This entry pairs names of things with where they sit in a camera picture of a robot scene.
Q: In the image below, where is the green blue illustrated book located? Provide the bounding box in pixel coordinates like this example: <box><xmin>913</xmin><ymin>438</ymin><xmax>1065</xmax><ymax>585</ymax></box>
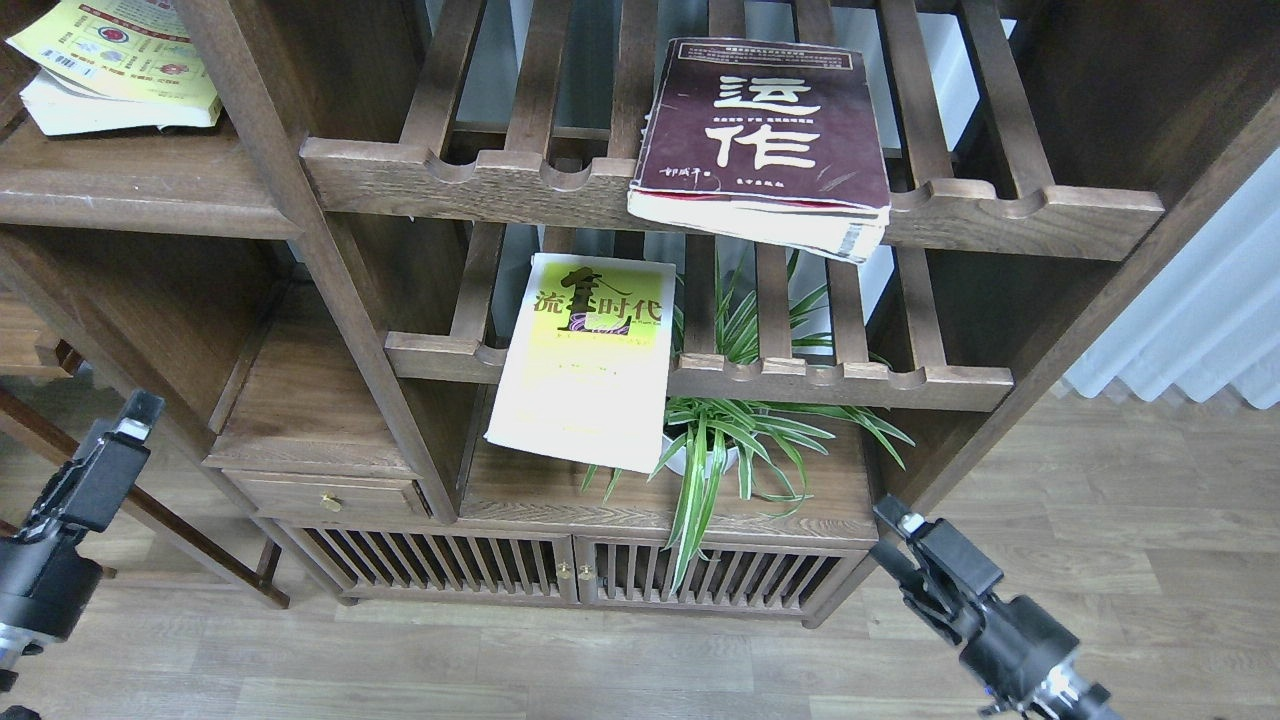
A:
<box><xmin>6</xmin><ymin>1</ymin><xmax>223</xmax><ymax>136</ymax></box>

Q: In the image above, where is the slatted cabinet door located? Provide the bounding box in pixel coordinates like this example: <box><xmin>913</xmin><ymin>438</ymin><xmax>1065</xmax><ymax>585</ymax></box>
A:
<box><xmin>573</xmin><ymin>537</ymin><xmax>860</xmax><ymax>618</ymax></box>
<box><xmin>282</xmin><ymin>520</ymin><xmax>579</xmax><ymax>606</ymax></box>

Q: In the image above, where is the dark wooden side furniture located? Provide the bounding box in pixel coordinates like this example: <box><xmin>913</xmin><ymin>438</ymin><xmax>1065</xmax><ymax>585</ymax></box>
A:
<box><xmin>0</xmin><ymin>281</ymin><xmax>293</xmax><ymax>609</ymax></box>

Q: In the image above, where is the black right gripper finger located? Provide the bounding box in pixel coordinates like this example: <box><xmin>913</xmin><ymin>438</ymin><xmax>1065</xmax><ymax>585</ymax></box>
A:
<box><xmin>870</xmin><ymin>495</ymin><xmax>1004</xmax><ymax>644</ymax></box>

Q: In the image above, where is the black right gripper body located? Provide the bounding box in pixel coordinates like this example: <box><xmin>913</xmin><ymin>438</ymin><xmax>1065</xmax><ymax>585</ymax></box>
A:
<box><xmin>959</xmin><ymin>596</ymin><xmax>1114</xmax><ymax>719</ymax></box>

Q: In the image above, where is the yellow white book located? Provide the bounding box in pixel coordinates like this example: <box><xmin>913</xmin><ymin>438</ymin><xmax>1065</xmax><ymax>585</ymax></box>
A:
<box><xmin>485</xmin><ymin>252</ymin><xmax>676</xmax><ymax>471</ymax></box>

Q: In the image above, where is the white plant pot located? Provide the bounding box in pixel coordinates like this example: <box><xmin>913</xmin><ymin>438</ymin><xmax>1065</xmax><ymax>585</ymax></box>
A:
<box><xmin>662</xmin><ymin>436</ymin><xmax>739</xmax><ymax>477</ymax></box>

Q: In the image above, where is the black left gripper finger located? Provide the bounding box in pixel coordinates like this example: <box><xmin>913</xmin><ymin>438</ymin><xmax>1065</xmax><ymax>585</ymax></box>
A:
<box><xmin>22</xmin><ymin>389</ymin><xmax>165</xmax><ymax>544</ymax></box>

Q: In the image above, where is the wooden drawer brass knob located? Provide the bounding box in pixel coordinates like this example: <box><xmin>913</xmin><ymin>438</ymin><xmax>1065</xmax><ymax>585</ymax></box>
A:
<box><xmin>224</xmin><ymin>469</ymin><xmax>429</xmax><ymax>521</ymax></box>

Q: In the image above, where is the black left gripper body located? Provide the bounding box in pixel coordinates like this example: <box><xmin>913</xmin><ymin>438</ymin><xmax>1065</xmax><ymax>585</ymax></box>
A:
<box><xmin>1</xmin><ymin>536</ymin><xmax>102</xmax><ymax>691</ymax></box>

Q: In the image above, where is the maroon thick book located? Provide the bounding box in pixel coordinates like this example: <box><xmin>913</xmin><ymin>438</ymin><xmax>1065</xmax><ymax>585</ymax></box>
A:
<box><xmin>627</xmin><ymin>37</ymin><xmax>891</xmax><ymax>263</ymax></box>

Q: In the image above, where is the white curtain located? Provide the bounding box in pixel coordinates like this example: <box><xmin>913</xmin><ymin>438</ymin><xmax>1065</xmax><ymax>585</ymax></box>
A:
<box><xmin>1062</xmin><ymin>152</ymin><xmax>1279</xmax><ymax>409</ymax></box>

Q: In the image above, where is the right slatted cabinet door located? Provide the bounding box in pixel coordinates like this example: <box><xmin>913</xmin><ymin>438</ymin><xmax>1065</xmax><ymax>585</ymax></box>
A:
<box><xmin>573</xmin><ymin>537</ymin><xmax>860</xmax><ymax>618</ymax></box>

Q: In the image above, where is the green spider plant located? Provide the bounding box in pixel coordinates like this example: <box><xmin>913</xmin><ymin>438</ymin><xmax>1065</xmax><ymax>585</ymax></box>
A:
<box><xmin>582</xmin><ymin>249</ymin><xmax>916</xmax><ymax>593</ymax></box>

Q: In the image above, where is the dark wooden bookshelf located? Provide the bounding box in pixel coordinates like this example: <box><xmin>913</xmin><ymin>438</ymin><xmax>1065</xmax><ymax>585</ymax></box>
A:
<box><xmin>3</xmin><ymin>1</ymin><xmax>1277</xmax><ymax>628</ymax></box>

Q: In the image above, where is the left slatted cabinet door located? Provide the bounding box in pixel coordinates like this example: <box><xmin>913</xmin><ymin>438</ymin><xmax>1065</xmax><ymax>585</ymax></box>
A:
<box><xmin>282</xmin><ymin>520</ymin><xmax>579</xmax><ymax>606</ymax></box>

